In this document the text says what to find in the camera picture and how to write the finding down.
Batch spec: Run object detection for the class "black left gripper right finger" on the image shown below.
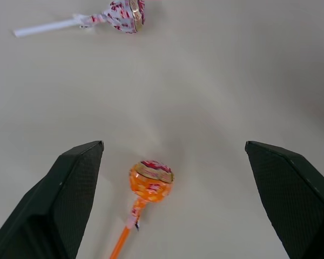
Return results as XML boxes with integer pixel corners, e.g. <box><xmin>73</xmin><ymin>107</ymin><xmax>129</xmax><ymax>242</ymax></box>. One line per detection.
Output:
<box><xmin>245</xmin><ymin>140</ymin><xmax>324</xmax><ymax>259</ymax></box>

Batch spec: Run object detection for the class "white red wrapped lollipop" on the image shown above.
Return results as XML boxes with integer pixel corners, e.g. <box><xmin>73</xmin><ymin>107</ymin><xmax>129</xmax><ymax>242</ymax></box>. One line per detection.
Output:
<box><xmin>12</xmin><ymin>0</ymin><xmax>146</xmax><ymax>37</ymax></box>

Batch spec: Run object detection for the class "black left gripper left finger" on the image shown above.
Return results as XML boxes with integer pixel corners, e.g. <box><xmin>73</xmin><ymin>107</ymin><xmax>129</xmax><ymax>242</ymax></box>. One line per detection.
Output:
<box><xmin>0</xmin><ymin>140</ymin><xmax>105</xmax><ymax>259</ymax></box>

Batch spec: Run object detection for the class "orange lollipop orange stick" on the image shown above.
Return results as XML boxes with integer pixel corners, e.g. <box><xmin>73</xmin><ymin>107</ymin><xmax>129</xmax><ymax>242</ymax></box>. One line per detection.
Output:
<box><xmin>109</xmin><ymin>159</ymin><xmax>176</xmax><ymax>259</ymax></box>

